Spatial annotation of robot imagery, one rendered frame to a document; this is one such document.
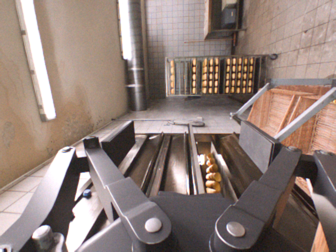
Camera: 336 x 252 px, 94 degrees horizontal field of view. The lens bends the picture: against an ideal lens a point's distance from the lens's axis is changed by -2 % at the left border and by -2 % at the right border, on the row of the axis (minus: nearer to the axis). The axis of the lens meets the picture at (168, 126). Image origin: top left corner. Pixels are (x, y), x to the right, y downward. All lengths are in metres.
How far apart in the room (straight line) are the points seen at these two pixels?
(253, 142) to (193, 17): 5.36
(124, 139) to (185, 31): 5.25
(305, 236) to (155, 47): 5.11
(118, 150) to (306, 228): 0.89
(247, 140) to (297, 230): 0.79
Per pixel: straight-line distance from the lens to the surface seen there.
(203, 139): 1.86
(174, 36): 5.36
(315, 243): 0.53
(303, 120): 0.77
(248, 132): 0.19
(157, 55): 5.32
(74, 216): 1.00
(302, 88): 1.61
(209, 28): 4.56
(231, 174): 1.18
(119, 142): 0.16
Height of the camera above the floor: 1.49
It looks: 5 degrees up
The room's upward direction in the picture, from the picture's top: 90 degrees counter-clockwise
